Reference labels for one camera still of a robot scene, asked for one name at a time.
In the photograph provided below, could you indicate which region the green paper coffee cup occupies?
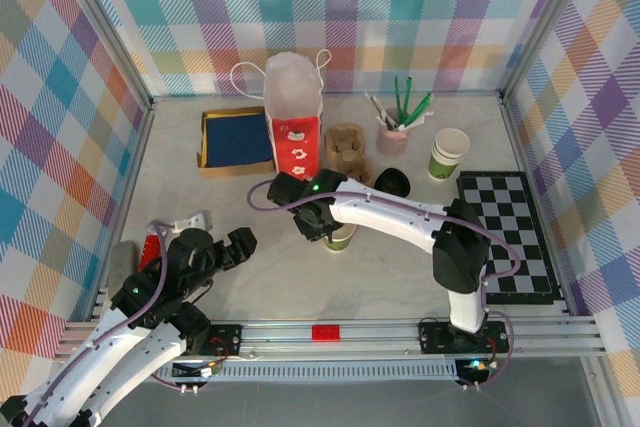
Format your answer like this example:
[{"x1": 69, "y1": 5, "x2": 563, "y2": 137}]
[{"x1": 322, "y1": 220, "x2": 358, "y2": 252}]

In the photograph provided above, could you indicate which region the stack of pulp cup carriers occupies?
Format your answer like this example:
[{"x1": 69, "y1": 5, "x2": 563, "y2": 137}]
[{"x1": 322, "y1": 123, "x2": 375, "y2": 187}]

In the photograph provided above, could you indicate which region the dark blue napkin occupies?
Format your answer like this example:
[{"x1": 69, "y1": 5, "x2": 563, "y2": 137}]
[{"x1": 204, "y1": 112, "x2": 275, "y2": 169}]

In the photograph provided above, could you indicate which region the white red paper bag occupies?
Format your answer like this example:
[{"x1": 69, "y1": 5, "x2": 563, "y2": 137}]
[{"x1": 229, "y1": 48, "x2": 333, "y2": 182}]

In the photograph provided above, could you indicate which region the red glitter tube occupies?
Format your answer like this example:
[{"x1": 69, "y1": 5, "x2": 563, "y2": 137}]
[{"x1": 136, "y1": 231, "x2": 165, "y2": 274}]

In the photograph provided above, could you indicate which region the grey stone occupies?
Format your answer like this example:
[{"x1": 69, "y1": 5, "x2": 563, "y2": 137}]
[{"x1": 109, "y1": 240, "x2": 140, "y2": 289}]

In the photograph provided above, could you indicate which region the shallow cardboard tray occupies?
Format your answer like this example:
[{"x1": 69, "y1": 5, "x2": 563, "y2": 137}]
[{"x1": 194, "y1": 105, "x2": 278, "y2": 182}]

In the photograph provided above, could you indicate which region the stack of black cup lids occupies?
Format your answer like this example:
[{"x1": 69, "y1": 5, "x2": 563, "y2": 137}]
[{"x1": 372, "y1": 165, "x2": 413, "y2": 198}]

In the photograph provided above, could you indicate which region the pink straw holder cup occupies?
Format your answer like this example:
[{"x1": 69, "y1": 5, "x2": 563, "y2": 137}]
[{"x1": 374, "y1": 120, "x2": 411, "y2": 158}]

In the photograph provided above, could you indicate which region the red block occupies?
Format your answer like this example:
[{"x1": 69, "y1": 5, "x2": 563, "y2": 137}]
[{"x1": 310, "y1": 324, "x2": 342, "y2": 344}]

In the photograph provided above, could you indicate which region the wooden stirrer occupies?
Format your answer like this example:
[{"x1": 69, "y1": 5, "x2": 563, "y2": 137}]
[{"x1": 369, "y1": 94, "x2": 396, "y2": 129}]

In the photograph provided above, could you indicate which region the small controller board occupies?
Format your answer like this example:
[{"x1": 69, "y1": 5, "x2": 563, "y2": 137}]
[
  {"x1": 455, "y1": 356, "x2": 497, "y2": 379},
  {"x1": 171, "y1": 359, "x2": 222, "y2": 379}
]

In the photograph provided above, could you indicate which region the stack of green paper cups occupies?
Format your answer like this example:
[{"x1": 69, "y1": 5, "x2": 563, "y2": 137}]
[{"x1": 427, "y1": 126, "x2": 472, "y2": 183}]

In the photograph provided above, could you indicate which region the black white chessboard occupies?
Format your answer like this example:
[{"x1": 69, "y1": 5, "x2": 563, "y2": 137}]
[{"x1": 454, "y1": 169, "x2": 560, "y2": 307}]

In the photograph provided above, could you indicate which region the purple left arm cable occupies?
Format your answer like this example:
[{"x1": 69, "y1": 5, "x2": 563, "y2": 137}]
[{"x1": 19, "y1": 219, "x2": 177, "y2": 426}]

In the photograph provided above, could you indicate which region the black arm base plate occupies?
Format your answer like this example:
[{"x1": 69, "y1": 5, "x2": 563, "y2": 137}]
[
  {"x1": 151, "y1": 324, "x2": 245, "y2": 359},
  {"x1": 417, "y1": 317, "x2": 512, "y2": 356}
]

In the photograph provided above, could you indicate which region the thin aluminium wall rail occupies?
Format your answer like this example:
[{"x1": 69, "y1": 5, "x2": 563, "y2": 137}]
[{"x1": 149, "y1": 90, "x2": 505, "y2": 101}]

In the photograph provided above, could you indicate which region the long aluminium base rail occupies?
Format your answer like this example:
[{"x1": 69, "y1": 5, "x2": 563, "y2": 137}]
[{"x1": 53, "y1": 319, "x2": 609, "y2": 364}]

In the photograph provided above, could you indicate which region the slotted grey cable duct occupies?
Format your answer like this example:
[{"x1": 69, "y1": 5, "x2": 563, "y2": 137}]
[{"x1": 77, "y1": 364, "x2": 464, "y2": 384}]

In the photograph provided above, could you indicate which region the aluminium frame post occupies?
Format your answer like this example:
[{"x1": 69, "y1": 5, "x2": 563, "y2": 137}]
[
  {"x1": 47, "y1": 0, "x2": 157, "y2": 113},
  {"x1": 499, "y1": 0, "x2": 601, "y2": 107}
]

